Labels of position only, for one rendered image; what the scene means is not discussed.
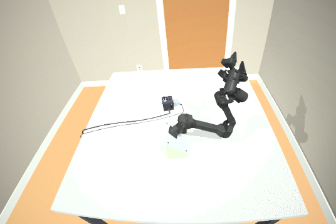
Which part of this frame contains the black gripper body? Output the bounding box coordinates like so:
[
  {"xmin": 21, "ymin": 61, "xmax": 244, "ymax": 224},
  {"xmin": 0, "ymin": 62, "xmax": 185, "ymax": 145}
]
[{"xmin": 221, "ymin": 58, "xmax": 248, "ymax": 84}]

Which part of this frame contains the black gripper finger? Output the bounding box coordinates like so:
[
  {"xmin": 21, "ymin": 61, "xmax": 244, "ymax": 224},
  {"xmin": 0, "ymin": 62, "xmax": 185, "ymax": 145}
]
[
  {"xmin": 230, "ymin": 52, "xmax": 237, "ymax": 63},
  {"xmin": 238, "ymin": 61, "xmax": 247, "ymax": 75}
]

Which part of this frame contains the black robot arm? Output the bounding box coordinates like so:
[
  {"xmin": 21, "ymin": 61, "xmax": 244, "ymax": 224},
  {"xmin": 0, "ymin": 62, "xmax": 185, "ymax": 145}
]
[{"xmin": 168, "ymin": 69, "xmax": 248, "ymax": 139}]

